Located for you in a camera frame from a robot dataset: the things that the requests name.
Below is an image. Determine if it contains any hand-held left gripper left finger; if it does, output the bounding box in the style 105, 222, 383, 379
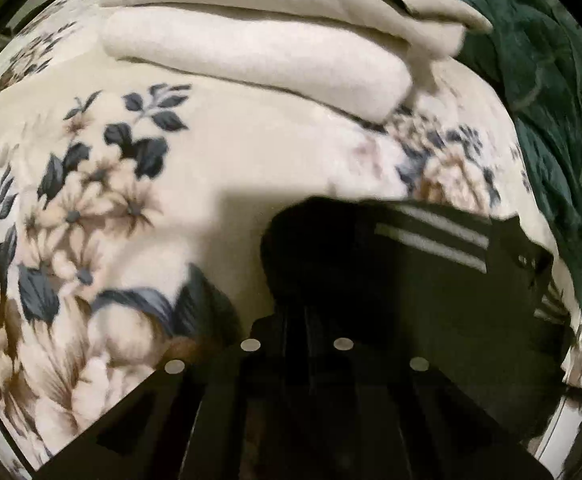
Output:
35, 310, 299, 480

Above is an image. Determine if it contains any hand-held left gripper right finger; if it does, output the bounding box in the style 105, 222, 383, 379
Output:
298, 310, 556, 480

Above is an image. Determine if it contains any black garment with white stripes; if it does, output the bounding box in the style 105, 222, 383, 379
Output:
260, 197, 574, 443

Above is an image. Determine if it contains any floral printed blanket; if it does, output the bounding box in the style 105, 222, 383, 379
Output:
0, 0, 582, 476

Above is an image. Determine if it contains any folded cream fleece cloth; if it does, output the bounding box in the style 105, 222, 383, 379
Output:
100, 9, 414, 123

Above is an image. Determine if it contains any dark green cloth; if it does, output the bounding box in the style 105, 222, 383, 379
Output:
423, 0, 582, 311

